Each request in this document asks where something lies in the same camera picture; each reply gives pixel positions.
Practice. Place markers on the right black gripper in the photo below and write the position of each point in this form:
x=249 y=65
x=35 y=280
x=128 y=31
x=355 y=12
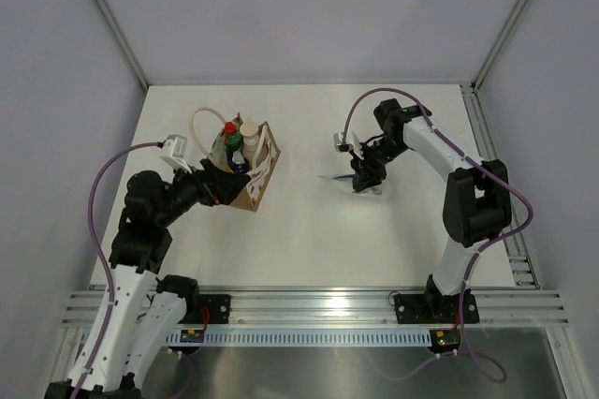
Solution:
x=366 y=173

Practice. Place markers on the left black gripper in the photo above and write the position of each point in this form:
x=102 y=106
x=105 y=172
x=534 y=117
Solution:
x=228 y=184

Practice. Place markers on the silver toothpaste tube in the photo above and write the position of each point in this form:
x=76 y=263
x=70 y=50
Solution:
x=344 y=182

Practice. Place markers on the orange blue spray bottle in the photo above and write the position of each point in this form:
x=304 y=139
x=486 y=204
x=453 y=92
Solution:
x=238 y=163

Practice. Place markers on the green dish soap bottle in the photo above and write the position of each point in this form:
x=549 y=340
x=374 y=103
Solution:
x=233 y=138

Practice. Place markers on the beige pump lotion bottle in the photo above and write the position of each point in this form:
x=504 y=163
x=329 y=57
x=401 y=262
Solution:
x=254 y=147

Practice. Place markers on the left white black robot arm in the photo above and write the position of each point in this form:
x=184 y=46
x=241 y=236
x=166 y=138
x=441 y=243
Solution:
x=140 y=308

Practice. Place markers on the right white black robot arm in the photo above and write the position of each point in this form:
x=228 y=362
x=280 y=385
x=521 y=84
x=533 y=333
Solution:
x=476 y=207

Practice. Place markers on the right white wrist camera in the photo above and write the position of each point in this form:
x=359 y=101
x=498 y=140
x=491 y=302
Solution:
x=348 y=144

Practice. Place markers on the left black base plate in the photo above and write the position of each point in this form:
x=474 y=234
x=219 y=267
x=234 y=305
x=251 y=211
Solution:
x=215 y=308

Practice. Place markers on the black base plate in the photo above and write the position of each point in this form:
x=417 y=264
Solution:
x=416 y=308
x=215 y=308

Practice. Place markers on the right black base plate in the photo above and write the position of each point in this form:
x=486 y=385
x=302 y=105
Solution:
x=416 y=308

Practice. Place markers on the white slotted cable duct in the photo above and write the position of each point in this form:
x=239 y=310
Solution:
x=300 y=338

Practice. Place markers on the right side aluminium rail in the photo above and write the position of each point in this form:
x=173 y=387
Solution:
x=497 y=200

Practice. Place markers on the aluminium mounting rail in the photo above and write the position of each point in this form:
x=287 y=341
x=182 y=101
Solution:
x=372 y=308

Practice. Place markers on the left aluminium frame post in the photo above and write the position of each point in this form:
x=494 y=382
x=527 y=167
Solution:
x=122 y=44

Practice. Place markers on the aluminium frame post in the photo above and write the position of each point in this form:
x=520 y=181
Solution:
x=507 y=29
x=122 y=44

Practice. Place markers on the right aluminium frame post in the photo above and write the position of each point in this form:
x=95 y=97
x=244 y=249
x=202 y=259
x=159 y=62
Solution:
x=507 y=29

